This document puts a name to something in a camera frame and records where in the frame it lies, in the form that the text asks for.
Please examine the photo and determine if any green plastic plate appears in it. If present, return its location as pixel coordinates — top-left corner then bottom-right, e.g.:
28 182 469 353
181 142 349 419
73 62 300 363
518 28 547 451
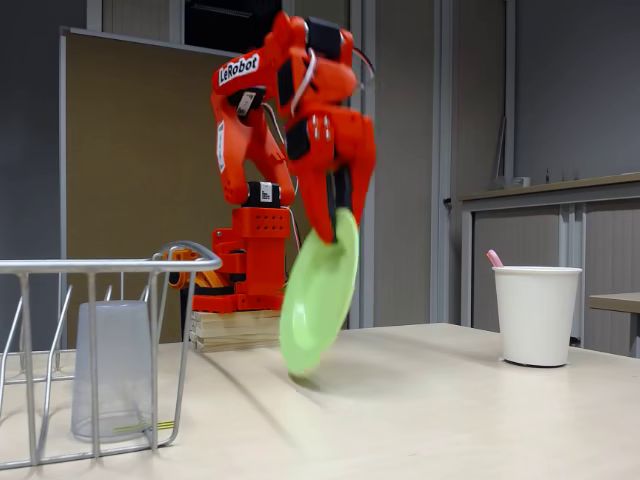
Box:
278 207 361 379

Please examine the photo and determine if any translucent grey plastic cup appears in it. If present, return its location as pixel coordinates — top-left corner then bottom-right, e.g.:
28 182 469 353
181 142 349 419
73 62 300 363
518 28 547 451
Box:
70 299 156 444

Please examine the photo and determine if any orange table clamp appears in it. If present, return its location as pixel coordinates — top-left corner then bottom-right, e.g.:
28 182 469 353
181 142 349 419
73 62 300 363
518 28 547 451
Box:
162 247 234 292

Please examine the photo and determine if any grey leaning strip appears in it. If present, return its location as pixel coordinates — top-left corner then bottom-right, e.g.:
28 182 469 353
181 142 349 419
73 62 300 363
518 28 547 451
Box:
493 117 509 189

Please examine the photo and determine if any wooden base block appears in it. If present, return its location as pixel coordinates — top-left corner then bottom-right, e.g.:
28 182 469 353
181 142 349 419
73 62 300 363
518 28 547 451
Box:
189 308 286 354

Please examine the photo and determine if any dark window panel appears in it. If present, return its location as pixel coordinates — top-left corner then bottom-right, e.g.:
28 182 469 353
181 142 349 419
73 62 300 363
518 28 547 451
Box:
184 0 284 61

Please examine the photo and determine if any grey sliding-door cabinet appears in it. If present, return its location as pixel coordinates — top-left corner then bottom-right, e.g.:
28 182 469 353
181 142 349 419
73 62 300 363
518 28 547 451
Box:
458 172 640 359

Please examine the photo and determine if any brown partition board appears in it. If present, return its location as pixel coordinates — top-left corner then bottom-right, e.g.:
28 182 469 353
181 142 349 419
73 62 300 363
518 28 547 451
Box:
58 27 346 349

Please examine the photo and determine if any white paper cup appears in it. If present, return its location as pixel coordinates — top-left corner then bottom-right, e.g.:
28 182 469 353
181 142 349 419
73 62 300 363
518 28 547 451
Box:
492 265 584 369

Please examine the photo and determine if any yellow black striped tape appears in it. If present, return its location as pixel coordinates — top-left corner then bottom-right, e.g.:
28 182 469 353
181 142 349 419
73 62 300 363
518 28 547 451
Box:
113 419 176 437

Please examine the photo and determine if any grey side table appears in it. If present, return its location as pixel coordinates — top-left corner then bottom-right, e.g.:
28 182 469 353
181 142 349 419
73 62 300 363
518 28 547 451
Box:
588 292 640 359

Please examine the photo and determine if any white servo cable loop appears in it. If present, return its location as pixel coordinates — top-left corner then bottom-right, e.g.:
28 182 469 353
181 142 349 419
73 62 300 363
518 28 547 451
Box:
289 48 319 117

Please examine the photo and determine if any thin red servo wire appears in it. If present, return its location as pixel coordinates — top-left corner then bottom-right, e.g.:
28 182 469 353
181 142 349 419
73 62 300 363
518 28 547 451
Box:
352 46 377 92

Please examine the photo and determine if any metal wire dish rack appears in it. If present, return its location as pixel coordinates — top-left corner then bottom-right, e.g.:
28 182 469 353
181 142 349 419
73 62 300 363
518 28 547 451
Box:
0 241 224 471

